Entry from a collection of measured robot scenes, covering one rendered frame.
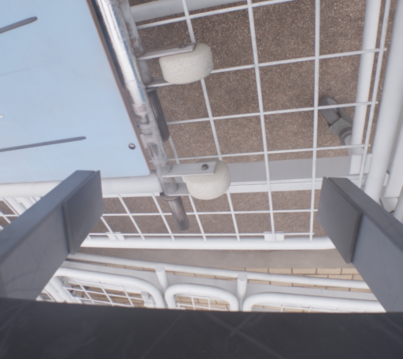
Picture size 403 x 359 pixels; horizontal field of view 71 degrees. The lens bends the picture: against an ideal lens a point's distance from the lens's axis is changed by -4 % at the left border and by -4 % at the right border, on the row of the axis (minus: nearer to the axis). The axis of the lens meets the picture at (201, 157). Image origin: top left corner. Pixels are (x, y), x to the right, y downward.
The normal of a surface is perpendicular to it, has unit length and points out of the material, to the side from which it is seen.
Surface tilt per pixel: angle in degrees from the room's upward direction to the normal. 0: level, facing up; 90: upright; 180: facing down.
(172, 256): 1
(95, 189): 97
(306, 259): 1
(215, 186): 28
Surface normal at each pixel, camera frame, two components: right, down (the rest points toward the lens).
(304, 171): -0.22, -0.76
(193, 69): 0.32, 0.51
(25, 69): -0.16, 0.58
